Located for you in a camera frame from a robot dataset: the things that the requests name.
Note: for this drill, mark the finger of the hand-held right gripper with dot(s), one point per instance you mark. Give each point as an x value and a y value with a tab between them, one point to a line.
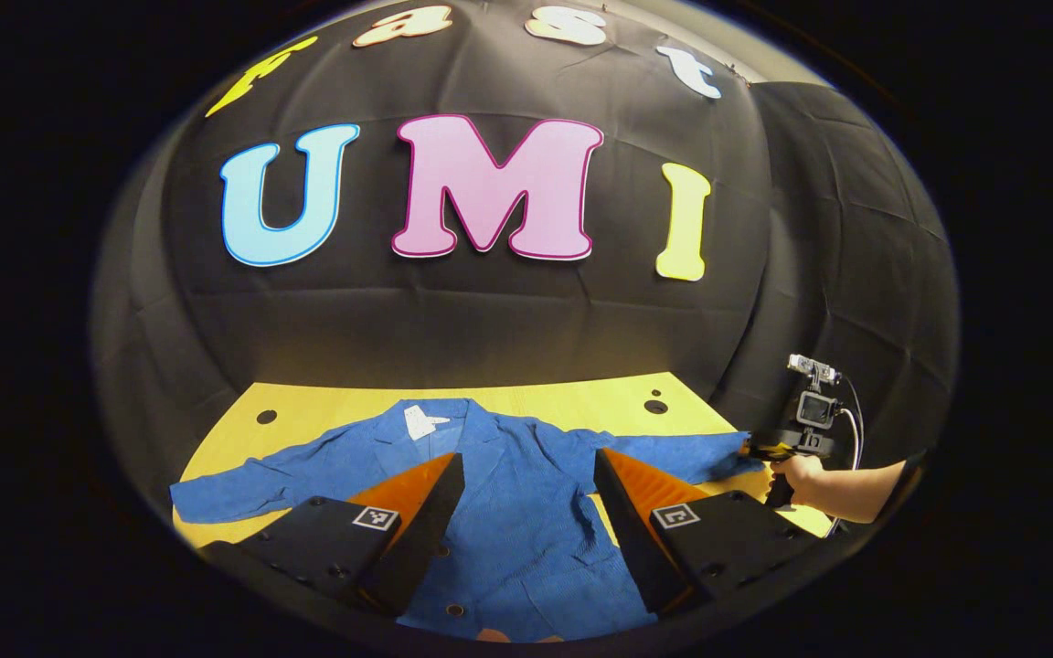
760	446

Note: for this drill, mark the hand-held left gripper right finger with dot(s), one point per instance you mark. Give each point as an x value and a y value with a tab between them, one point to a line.
627	535

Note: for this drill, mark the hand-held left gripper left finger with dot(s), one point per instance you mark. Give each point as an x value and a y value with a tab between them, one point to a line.
426	535

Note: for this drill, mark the blue button-up shirt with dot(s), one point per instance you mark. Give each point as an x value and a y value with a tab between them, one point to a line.
508	512

